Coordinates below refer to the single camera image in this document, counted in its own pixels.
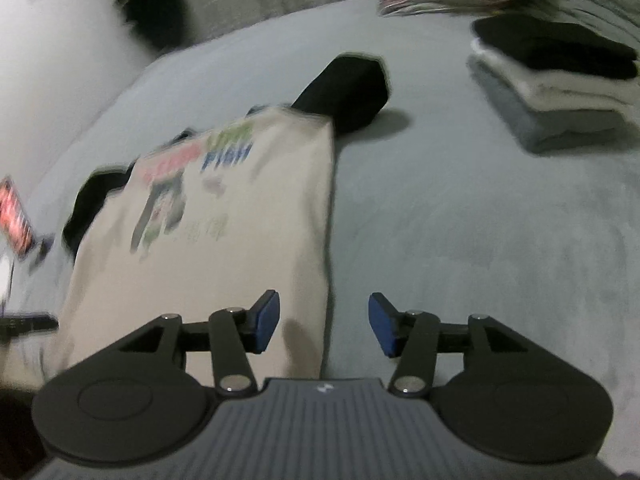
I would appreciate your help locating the black hanging garment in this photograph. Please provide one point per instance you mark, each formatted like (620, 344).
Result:
(150, 5)

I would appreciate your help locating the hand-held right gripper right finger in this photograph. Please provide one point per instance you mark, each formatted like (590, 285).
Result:
(382, 326)

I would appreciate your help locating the grey striped bedding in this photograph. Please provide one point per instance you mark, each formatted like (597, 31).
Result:
(600, 10)

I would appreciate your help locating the cream printed shirt black sleeves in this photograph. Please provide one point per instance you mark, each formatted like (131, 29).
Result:
(225, 240)

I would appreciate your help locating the smartphone with red screen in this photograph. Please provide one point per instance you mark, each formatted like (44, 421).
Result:
(12, 215)

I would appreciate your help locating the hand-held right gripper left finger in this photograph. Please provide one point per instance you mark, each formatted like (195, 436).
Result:
(267, 324)

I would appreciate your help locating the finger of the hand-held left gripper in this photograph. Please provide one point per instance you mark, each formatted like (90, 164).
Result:
(30, 322)

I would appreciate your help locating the black folded garment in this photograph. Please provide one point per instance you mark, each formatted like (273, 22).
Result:
(550, 45)

